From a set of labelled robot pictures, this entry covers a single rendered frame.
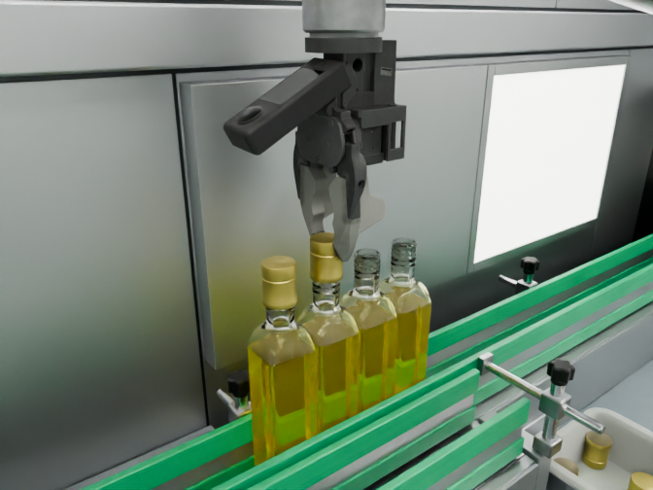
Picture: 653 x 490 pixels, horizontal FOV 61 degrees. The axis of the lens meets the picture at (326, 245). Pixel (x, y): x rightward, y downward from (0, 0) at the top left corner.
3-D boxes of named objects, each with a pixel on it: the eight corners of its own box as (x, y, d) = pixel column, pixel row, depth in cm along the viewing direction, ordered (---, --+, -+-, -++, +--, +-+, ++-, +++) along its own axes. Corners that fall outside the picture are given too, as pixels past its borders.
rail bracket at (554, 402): (483, 401, 78) (493, 323, 73) (599, 472, 65) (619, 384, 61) (469, 408, 76) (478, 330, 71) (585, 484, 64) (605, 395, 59)
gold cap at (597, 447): (591, 446, 79) (585, 470, 81) (616, 447, 79) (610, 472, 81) (582, 429, 83) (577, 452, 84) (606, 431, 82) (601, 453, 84)
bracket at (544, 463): (489, 447, 79) (495, 407, 76) (548, 488, 72) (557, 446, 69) (472, 458, 77) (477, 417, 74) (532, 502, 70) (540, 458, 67)
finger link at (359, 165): (371, 219, 52) (363, 122, 50) (359, 222, 51) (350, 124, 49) (340, 214, 56) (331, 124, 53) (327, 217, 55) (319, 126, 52)
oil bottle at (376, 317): (363, 421, 74) (368, 277, 67) (393, 444, 70) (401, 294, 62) (330, 438, 71) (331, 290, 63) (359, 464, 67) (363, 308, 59)
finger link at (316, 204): (355, 240, 62) (364, 161, 57) (312, 253, 59) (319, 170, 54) (337, 228, 64) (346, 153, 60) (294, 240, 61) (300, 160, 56)
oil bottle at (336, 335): (329, 439, 71) (330, 290, 63) (359, 465, 67) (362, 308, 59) (293, 458, 68) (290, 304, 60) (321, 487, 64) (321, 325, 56)
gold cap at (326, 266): (328, 266, 61) (329, 228, 59) (350, 277, 58) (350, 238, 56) (302, 274, 59) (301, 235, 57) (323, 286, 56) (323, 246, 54)
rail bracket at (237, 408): (238, 436, 72) (232, 348, 67) (265, 467, 67) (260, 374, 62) (211, 448, 70) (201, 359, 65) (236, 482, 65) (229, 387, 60)
